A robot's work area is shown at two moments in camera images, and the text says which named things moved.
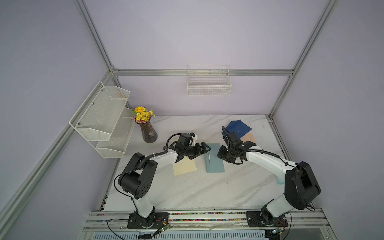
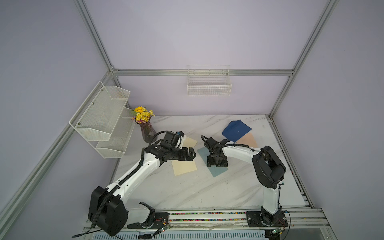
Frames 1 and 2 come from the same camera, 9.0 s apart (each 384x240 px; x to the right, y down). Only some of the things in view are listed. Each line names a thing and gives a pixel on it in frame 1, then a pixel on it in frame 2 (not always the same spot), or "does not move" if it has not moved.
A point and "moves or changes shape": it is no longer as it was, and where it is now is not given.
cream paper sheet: [185, 165] does not move
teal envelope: [213, 163] moves or changes shape
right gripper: [221, 154] -> [210, 162]
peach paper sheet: [249, 136] does not move
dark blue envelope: [239, 128] does not move
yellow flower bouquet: [142, 115] does not move
